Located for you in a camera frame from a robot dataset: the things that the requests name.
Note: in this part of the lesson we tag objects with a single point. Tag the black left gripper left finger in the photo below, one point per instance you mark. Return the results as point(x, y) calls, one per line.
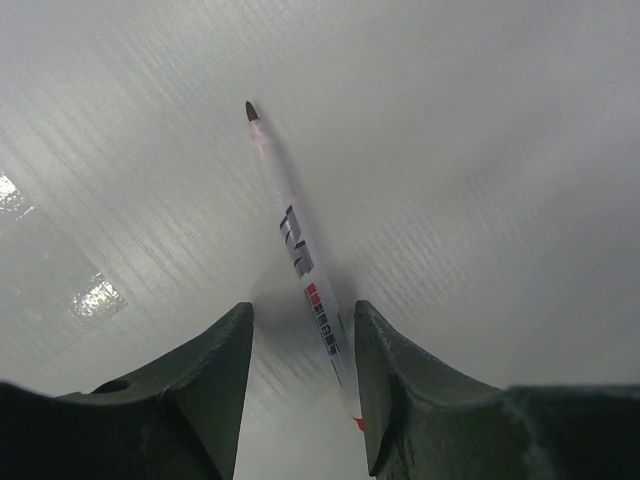
point(177, 417)

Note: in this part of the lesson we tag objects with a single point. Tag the red pen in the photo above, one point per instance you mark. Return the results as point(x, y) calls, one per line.
point(307, 262)

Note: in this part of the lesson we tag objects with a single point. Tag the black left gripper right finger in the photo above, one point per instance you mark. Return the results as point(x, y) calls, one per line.
point(426, 420)

